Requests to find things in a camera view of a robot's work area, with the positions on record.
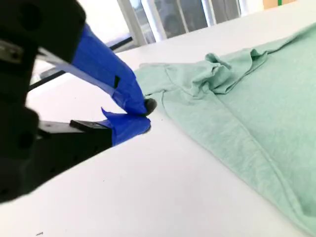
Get brown cardboard box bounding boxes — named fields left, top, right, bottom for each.
left=263, top=0, right=297, bottom=10

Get white window frame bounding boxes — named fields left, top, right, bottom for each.
left=117, top=0, right=244, bottom=47

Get green t-shirt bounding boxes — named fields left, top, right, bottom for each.
left=135, top=22, right=316, bottom=236

